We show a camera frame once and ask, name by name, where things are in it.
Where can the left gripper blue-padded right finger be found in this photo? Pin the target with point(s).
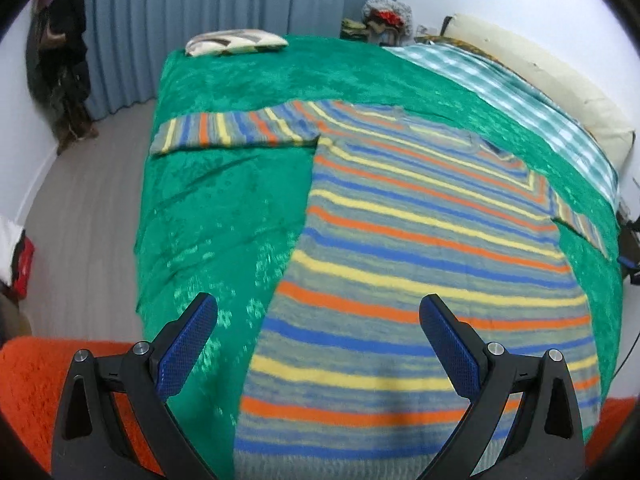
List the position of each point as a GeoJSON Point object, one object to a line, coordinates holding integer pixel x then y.
{"type": "Point", "coordinates": [545, 440]}

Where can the dark hanging clothes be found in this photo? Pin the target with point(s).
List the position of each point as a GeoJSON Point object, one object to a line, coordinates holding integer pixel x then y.
{"type": "Point", "coordinates": [57, 69]}

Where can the pile of clothes on nightstand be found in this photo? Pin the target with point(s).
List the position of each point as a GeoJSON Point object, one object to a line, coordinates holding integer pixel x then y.
{"type": "Point", "coordinates": [386, 23]}

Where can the teal checkered sheet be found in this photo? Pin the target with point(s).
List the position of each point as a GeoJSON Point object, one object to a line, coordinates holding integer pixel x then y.
{"type": "Point", "coordinates": [522, 102]}

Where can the stack of folded clothes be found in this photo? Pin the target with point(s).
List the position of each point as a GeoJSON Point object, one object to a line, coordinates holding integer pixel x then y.
{"type": "Point", "coordinates": [17, 252]}

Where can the striped knit sweater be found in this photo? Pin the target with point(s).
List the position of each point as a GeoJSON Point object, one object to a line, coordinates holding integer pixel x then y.
{"type": "Point", "coordinates": [319, 226]}

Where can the blue-grey curtain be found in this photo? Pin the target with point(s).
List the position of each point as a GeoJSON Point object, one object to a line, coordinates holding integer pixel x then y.
{"type": "Point", "coordinates": [128, 40]}

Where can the green floral bedspread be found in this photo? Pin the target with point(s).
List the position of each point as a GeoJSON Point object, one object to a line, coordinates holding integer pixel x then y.
{"type": "Point", "coordinates": [318, 69]}

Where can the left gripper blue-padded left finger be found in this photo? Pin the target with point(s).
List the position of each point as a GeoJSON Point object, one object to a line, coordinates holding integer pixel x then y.
{"type": "Point", "coordinates": [90, 440]}

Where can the patterned small cushion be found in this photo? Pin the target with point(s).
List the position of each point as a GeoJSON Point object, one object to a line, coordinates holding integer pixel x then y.
{"type": "Point", "coordinates": [235, 41]}

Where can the cream pillow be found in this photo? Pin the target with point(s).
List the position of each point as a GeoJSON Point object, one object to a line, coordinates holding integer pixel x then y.
{"type": "Point", "coordinates": [576, 94]}

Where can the orange fuzzy garment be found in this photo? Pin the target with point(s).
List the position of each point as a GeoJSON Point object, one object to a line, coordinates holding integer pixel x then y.
{"type": "Point", "coordinates": [33, 371]}

